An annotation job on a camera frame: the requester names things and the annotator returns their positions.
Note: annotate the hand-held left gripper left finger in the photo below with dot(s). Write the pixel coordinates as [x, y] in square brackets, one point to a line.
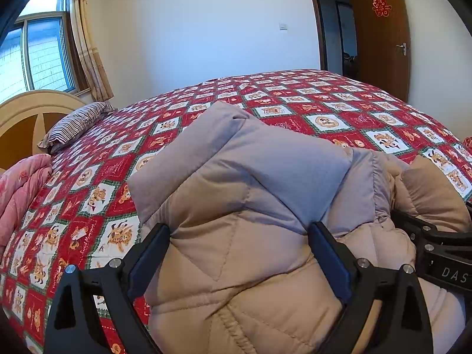
[142, 273]

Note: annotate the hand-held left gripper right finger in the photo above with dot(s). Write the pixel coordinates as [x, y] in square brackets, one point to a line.
[328, 261]

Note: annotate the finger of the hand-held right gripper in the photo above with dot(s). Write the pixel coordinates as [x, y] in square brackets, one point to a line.
[420, 228]
[469, 207]

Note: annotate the beige puffer jacket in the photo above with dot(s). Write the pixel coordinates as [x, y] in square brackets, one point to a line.
[258, 191]

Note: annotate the pink quilt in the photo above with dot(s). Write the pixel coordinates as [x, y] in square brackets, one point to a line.
[22, 188]

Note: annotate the striped pillow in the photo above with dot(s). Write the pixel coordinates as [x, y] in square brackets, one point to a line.
[77, 121]

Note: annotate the red printed checkered blanket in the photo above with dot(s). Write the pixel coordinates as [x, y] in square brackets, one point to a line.
[313, 96]

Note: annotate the brown wooden door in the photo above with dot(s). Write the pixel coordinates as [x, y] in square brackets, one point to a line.
[379, 62]

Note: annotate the cream wooden headboard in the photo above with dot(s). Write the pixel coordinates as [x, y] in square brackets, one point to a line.
[18, 132]

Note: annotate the red paper door decoration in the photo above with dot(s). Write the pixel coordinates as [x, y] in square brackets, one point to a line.
[381, 5]

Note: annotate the beige patterned curtain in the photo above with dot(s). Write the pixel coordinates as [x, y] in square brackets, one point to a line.
[92, 55]

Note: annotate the window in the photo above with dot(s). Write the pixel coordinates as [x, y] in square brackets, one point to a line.
[44, 51]

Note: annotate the dark wooden door frame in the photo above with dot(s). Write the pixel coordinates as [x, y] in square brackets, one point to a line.
[317, 18]

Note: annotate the white wall switch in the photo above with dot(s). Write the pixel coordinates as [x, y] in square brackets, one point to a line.
[283, 26]

